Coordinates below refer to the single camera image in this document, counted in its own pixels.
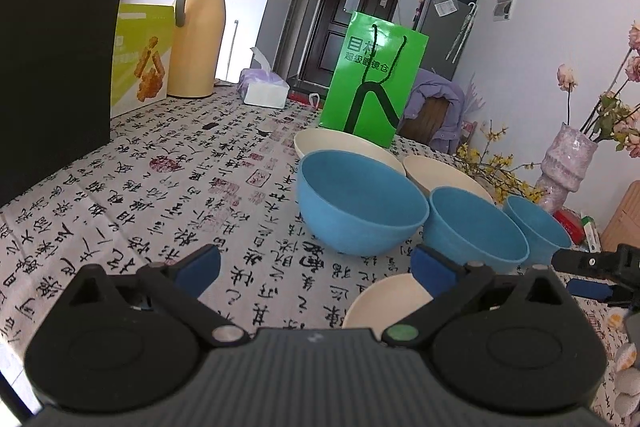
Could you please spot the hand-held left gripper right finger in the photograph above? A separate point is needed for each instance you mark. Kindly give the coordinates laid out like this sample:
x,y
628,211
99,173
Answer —
x,y
435,269

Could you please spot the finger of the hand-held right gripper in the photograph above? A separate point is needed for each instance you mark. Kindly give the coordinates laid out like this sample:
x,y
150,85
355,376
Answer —
x,y
590,288
585,263

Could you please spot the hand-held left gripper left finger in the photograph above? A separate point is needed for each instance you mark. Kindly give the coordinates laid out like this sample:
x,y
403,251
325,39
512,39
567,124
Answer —
x,y
197,269

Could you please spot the blue bowl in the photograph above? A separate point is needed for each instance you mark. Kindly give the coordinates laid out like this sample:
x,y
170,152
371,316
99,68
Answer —
x,y
350,207
470,232
537,227

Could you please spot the cream plate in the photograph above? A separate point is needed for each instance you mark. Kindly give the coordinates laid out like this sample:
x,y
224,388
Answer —
x,y
375,302

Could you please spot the cream bowl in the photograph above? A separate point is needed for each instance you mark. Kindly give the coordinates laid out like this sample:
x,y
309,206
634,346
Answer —
x,y
320,141
440,172

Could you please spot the white green medicine box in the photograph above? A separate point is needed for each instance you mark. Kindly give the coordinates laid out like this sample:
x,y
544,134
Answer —
x,y
591,232

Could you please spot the red box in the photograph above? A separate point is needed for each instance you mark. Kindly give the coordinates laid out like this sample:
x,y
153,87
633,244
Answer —
x,y
567,224

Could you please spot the beige case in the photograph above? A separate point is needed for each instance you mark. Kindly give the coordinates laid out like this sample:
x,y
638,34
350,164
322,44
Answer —
x,y
625,217

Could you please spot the calligraphy printed tablecloth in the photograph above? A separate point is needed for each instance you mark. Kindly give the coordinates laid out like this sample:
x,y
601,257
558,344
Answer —
x,y
150,217

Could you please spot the yellow flower branch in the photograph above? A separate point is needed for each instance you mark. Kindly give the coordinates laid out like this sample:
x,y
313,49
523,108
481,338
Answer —
x,y
500,177

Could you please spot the wooden chair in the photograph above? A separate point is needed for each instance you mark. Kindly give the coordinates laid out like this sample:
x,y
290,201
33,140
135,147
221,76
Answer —
x,y
425,117

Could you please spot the purple jacket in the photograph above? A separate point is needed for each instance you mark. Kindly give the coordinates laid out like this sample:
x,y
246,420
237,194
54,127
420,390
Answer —
x,y
445,87

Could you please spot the dried pink roses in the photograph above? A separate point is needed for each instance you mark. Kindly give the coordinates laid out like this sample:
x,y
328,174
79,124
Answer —
x,y
567,77

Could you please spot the tissue pack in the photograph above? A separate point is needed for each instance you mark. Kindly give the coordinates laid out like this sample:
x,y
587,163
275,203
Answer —
x,y
262,92

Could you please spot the green paper bag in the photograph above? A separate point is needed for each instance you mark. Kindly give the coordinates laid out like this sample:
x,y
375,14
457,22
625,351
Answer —
x,y
370,77

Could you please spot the yellow-green snack box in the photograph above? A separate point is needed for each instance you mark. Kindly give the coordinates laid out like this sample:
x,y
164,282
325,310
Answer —
x,y
142,67

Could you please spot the white pole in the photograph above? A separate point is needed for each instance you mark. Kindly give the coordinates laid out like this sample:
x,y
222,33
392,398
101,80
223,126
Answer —
x,y
233,52

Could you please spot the yellow thermos jug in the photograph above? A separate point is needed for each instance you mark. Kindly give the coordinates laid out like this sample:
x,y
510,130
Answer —
x,y
197,42

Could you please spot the grey refrigerator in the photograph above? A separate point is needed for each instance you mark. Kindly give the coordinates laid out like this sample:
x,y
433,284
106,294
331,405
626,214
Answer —
x,y
442,37

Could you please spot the white umbrella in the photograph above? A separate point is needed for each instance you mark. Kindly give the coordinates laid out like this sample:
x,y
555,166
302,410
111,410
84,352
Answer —
x,y
462,32

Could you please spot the black paper bag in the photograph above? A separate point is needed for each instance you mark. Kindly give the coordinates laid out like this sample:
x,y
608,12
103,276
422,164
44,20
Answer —
x,y
55,57

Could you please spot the wall electrical panel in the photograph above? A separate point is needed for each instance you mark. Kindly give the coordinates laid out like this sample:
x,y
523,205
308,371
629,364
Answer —
x,y
505,2

